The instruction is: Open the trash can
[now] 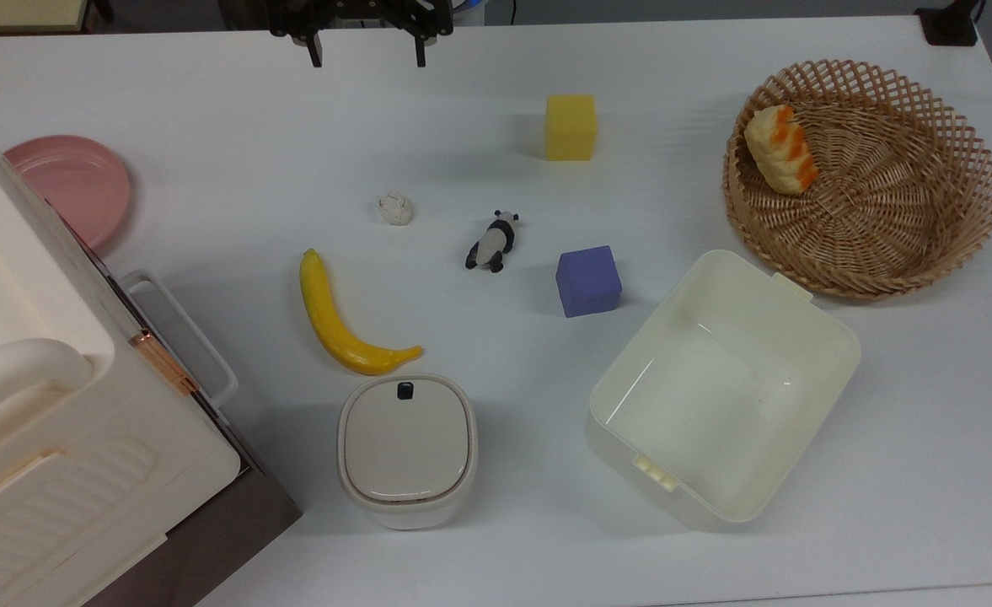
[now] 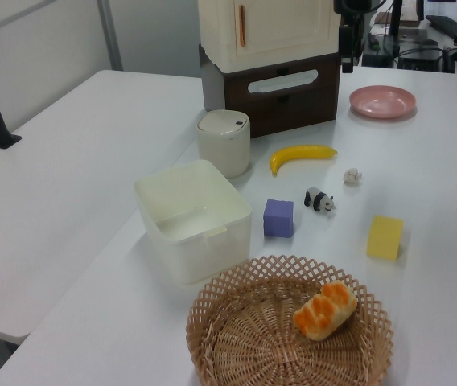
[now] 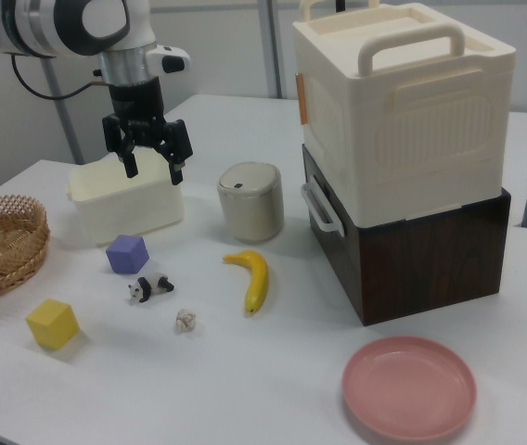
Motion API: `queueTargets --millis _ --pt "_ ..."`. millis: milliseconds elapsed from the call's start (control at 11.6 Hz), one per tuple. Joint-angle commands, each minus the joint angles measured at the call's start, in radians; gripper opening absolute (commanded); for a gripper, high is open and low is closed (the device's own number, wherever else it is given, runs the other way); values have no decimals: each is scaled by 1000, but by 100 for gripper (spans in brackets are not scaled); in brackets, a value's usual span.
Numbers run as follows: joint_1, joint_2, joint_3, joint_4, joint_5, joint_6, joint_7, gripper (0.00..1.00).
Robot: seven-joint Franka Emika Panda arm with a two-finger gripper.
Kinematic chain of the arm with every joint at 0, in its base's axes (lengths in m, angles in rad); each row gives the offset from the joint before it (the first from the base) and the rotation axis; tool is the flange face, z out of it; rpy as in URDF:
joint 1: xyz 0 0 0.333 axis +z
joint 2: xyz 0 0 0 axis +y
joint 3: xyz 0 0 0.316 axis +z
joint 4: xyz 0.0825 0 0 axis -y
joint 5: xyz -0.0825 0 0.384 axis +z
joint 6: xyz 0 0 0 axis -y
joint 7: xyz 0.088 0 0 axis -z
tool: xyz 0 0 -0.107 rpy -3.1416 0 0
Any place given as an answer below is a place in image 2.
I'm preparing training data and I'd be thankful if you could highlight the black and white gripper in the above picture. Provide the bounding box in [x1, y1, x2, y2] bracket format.
[332, 0, 379, 74]

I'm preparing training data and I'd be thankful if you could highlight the cream round trash can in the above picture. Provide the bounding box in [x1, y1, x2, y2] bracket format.
[195, 109, 253, 179]

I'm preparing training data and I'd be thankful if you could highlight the black monitor stand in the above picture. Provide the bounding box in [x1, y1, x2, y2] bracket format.
[388, 0, 406, 39]

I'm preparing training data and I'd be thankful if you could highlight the pink plastic plate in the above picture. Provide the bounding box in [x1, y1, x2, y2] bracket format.
[348, 85, 418, 120]

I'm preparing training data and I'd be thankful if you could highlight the black electronics box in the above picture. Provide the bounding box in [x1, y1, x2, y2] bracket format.
[397, 47, 443, 72]

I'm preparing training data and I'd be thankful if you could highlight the cream plastic cabinet box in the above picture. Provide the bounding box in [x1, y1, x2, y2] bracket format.
[198, 0, 340, 76]

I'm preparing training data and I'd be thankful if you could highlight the dark brown drawer box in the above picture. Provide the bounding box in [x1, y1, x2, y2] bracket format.
[199, 43, 341, 140]

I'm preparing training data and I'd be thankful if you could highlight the black keyboard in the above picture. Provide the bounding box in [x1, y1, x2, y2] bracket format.
[425, 14, 457, 46]

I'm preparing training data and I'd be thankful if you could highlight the yellow toy banana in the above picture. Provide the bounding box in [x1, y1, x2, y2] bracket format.
[269, 144, 339, 176]

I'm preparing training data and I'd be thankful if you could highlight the crumpled paper ball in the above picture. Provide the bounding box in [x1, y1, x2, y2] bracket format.
[342, 167, 364, 186]

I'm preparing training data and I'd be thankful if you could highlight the panda toy figure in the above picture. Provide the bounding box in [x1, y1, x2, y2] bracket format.
[303, 187, 337, 215]

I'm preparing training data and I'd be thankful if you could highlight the purple foam cube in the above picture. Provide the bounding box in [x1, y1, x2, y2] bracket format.
[261, 199, 295, 238]

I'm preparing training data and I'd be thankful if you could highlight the yellow foam block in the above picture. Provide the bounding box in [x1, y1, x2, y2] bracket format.
[365, 215, 405, 260]

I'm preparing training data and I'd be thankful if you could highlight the white plastic storage bin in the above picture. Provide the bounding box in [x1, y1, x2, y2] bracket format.
[133, 159, 253, 287]

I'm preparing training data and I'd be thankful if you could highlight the orange glazed bread loaf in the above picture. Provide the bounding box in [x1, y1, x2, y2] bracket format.
[294, 281, 358, 342]

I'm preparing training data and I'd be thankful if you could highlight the woven wicker basket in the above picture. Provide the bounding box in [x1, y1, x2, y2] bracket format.
[185, 254, 395, 386]

